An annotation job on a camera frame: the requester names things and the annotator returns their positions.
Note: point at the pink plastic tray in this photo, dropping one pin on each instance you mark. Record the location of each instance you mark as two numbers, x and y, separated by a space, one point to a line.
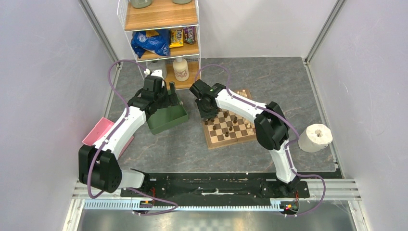
98 134

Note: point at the yellow candy bag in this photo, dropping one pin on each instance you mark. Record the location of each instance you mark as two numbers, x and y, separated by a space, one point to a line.
176 38

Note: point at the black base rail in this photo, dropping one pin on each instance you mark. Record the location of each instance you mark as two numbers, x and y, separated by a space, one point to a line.
221 189

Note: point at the brown candy bag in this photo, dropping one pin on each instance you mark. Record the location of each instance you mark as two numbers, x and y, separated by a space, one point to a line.
190 34

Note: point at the cream lotion bottle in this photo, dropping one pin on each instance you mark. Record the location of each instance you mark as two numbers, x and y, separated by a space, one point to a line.
180 67

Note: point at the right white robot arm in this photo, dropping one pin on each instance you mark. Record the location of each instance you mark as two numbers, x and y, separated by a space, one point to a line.
271 127

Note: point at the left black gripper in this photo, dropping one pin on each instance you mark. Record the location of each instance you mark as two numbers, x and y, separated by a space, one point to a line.
173 98

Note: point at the white wire wooden shelf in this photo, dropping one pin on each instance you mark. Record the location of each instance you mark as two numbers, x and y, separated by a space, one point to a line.
138 15

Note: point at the blue snack bag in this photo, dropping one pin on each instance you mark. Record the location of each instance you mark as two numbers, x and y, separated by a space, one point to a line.
154 41

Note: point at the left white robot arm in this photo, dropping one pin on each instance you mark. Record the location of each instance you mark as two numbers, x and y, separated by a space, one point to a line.
98 163

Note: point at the wooden chess board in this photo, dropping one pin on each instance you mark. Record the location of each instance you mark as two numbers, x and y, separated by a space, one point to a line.
234 120

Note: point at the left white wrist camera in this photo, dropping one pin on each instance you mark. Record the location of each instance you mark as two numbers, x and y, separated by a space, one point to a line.
156 74

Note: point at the green plastic tray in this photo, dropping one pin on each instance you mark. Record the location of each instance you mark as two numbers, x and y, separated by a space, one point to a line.
165 118

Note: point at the white paper roll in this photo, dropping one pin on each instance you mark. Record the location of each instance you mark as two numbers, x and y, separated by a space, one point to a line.
315 138

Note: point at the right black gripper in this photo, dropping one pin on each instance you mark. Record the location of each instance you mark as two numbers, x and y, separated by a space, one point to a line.
210 115

